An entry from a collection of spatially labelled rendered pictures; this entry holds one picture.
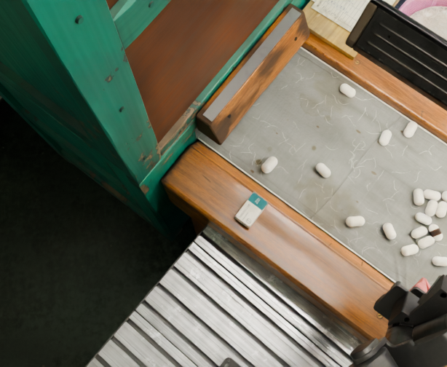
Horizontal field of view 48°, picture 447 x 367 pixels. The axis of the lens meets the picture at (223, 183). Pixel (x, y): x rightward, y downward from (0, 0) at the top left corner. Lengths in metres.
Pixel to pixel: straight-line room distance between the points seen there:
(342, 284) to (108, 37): 0.63
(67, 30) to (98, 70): 0.09
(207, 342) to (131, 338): 0.15
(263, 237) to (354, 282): 0.19
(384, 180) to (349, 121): 0.14
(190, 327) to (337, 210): 0.37
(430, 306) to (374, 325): 0.24
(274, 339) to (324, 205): 0.28
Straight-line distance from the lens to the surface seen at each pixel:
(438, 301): 0.75
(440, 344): 0.70
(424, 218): 1.04
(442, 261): 1.04
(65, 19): 0.47
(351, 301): 0.97
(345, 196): 1.03
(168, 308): 1.04
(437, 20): 1.26
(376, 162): 1.06
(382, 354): 0.70
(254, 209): 0.95
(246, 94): 0.96
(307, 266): 0.96
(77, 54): 0.51
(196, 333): 1.04
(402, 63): 0.77
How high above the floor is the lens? 1.71
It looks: 75 degrees down
